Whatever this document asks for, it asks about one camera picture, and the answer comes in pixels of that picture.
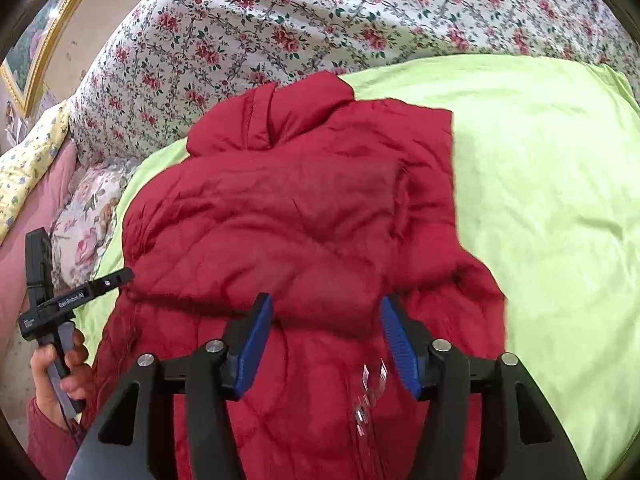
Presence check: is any red quilted blanket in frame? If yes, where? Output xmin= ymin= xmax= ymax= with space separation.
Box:
xmin=80 ymin=71 xmax=510 ymax=480

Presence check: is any person's left hand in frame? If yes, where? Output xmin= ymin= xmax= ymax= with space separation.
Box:
xmin=30 ymin=330 xmax=96 ymax=417

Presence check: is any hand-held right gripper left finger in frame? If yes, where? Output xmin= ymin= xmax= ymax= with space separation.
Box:
xmin=72 ymin=292 xmax=275 ymax=480

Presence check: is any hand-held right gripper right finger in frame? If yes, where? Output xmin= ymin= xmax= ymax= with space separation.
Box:
xmin=378 ymin=294 xmax=588 ymax=480

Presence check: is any large flower print pillow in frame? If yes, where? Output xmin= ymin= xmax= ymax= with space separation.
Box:
xmin=50 ymin=162 xmax=142 ymax=291

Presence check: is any gold framed picture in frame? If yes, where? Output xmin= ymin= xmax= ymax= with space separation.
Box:
xmin=0 ymin=0 xmax=108 ymax=116

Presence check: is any pink bedsheet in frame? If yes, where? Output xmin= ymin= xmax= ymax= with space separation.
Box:
xmin=0 ymin=137 xmax=83 ymax=361

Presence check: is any rose print quilt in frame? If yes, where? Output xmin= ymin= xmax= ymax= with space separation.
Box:
xmin=67 ymin=0 xmax=636 ymax=167

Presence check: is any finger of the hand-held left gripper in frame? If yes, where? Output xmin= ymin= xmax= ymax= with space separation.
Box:
xmin=87 ymin=267 xmax=136 ymax=298

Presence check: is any yellow floral cloth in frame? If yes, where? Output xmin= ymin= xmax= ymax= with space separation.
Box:
xmin=0 ymin=100 xmax=71 ymax=243

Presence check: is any green bed sheet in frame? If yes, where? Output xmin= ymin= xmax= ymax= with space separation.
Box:
xmin=75 ymin=54 xmax=640 ymax=480

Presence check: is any person's left forearm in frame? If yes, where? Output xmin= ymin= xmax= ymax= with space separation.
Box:
xmin=25 ymin=394 xmax=88 ymax=468

